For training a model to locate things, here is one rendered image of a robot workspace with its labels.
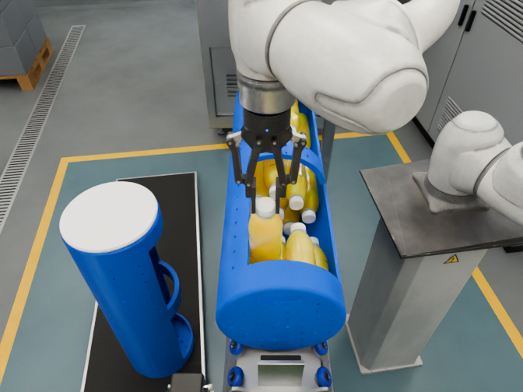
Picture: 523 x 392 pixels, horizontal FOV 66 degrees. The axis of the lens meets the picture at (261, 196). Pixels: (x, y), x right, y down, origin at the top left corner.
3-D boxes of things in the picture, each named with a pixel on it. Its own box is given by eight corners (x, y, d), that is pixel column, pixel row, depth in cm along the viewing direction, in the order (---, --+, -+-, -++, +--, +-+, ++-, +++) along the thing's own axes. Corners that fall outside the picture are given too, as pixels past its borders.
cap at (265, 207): (279, 211, 79) (279, 204, 77) (265, 222, 77) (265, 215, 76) (266, 199, 80) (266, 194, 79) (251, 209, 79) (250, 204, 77)
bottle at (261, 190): (252, 146, 121) (250, 190, 108) (273, 154, 123) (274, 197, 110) (243, 162, 125) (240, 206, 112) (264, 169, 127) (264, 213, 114)
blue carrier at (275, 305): (310, 133, 158) (314, 66, 138) (341, 350, 97) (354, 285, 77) (239, 136, 160) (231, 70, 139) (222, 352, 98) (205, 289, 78)
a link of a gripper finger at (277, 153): (268, 127, 67) (277, 125, 67) (279, 176, 75) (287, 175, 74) (268, 141, 64) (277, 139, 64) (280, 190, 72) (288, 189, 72)
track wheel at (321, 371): (321, 362, 92) (314, 365, 92) (324, 383, 88) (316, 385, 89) (331, 369, 94) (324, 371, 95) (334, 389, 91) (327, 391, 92)
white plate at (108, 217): (85, 268, 104) (86, 271, 105) (175, 215, 117) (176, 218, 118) (43, 210, 118) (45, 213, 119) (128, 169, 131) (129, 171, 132)
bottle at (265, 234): (286, 260, 92) (290, 211, 78) (264, 278, 89) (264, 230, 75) (266, 241, 96) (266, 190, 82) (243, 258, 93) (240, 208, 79)
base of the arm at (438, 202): (461, 162, 135) (465, 148, 131) (492, 209, 119) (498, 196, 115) (406, 167, 135) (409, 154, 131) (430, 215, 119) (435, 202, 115)
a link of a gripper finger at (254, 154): (264, 141, 64) (255, 139, 64) (250, 190, 72) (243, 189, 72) (264, 127, 67) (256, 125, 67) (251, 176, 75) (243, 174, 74)
